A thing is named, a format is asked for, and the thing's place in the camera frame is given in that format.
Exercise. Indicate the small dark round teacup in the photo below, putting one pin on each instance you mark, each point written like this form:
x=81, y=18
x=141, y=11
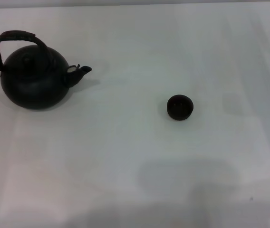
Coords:
x=180, y=108

